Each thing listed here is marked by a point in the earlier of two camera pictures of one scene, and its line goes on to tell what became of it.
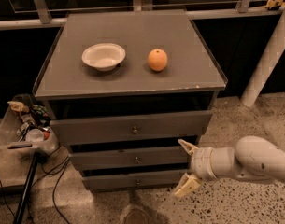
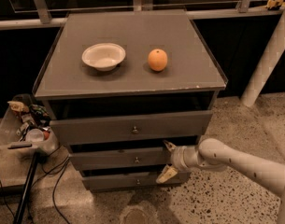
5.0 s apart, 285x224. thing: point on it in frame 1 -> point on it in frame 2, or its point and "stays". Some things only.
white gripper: x=200 y=162 -> x=178 y=158
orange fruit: x=157 y=60 stays
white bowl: x=105 y=57 stays
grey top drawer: x=131 y=128 stays
